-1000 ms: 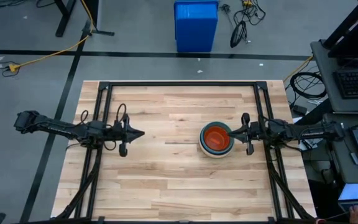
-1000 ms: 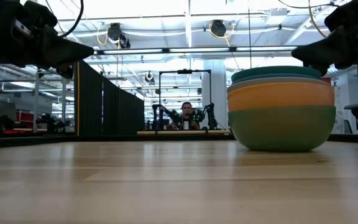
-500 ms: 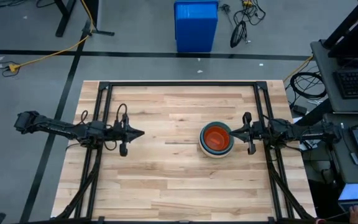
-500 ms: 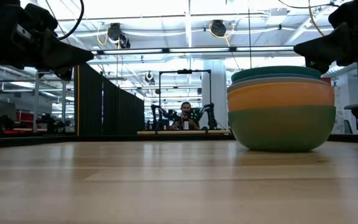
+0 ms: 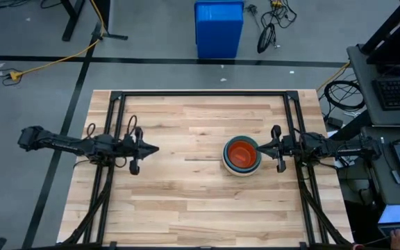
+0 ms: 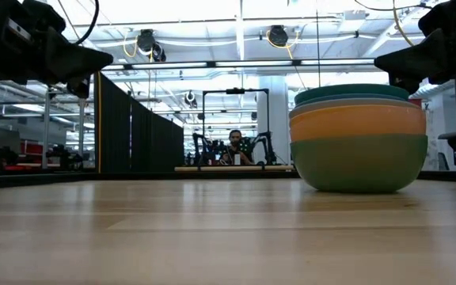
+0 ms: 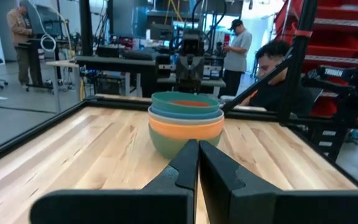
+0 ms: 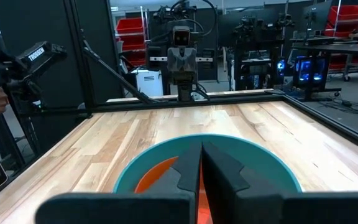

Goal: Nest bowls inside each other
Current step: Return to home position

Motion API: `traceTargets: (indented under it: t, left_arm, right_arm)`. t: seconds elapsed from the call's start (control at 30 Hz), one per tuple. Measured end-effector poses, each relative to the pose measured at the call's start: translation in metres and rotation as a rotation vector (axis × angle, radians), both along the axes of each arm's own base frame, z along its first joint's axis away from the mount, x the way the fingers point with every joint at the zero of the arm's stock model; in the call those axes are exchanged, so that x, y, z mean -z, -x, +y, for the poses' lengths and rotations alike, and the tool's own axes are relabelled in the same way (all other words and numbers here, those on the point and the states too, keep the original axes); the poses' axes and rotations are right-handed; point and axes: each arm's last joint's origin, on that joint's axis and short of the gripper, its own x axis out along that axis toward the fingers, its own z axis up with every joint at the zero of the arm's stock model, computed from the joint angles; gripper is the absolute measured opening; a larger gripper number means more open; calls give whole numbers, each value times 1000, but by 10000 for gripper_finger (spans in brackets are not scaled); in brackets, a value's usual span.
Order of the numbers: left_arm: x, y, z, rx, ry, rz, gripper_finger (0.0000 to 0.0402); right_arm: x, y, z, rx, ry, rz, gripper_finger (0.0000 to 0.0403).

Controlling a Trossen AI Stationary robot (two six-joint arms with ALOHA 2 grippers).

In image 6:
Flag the teal bowl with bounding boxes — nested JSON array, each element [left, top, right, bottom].
[[294, 83, 410, 106]]

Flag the orange bowl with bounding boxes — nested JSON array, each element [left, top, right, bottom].
[[289, 104, 427, 143]]

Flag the white bowl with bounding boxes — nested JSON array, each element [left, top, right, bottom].
[[289, 97, 423, 119]]

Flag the blue bowl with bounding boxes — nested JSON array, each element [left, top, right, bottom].
[[294, 93, 409, 108]]

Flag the black curtain partition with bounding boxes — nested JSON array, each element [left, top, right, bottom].
[[93, 70, 186, 173]]

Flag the light green bowl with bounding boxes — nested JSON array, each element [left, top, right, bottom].
[[290, 133, 429, 194]]

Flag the white pillar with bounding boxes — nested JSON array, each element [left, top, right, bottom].
[[256, 75, 292, 165]]

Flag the person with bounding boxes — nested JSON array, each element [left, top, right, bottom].
[[218, 128, 255, 167]]

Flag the wooden background table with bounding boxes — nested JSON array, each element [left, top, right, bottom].
[[173, 165, 297, 173]]

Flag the yellow cable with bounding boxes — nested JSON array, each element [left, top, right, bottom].
[[392, 0, 416, 48]]

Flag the black cable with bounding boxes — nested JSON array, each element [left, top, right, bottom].
[[74, 0, 101, 46], [353, 0, 434, 13]]

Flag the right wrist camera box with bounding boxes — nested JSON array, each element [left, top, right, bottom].
[[417, 0, 456, 37]]

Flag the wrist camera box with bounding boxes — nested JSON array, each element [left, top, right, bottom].
[[21, 0, 67, 35], [417, 0, 456, 37]]

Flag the aluminium profile frame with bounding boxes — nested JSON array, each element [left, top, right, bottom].
[[40, 88, 87, 170]]

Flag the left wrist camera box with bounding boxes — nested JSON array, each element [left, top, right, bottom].
[[21, 0, 67, 35]]

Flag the small hanging cable reel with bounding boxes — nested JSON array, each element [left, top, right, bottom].
[[184, 89, 199, 109]]

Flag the black rectangular rig frame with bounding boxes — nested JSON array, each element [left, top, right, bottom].
[[202, 87, 271, 167]]

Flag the overhead frame bar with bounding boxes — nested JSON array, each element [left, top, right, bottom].
[[101, 57, 376, 73]]

